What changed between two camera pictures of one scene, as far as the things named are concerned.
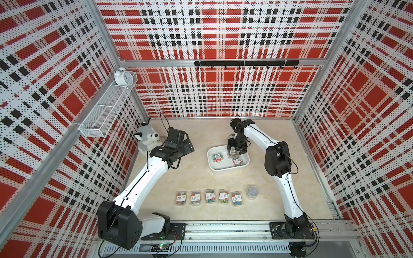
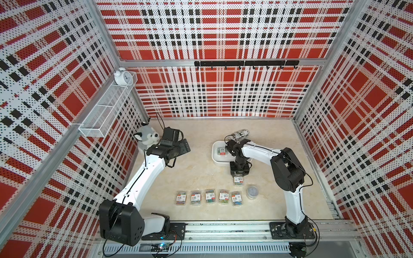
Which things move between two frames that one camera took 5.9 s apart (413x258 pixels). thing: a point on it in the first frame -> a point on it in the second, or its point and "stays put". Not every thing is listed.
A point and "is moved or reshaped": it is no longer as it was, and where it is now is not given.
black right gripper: [243, 149] -> [243, 172]
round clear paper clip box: [252, 192] stays put
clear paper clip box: [223, 196] stays put
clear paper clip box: [210, 196] stays put
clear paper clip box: [237, 161] is moved or reshaped
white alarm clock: [123, 78] stays put
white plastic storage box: [227, 164] is moved or reshaped
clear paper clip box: [181, 198] stays put
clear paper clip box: [217, 157] -> [221, 151]
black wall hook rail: [250, 63] stays put
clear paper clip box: [196, 198] stays put
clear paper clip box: [236, 198] stays put
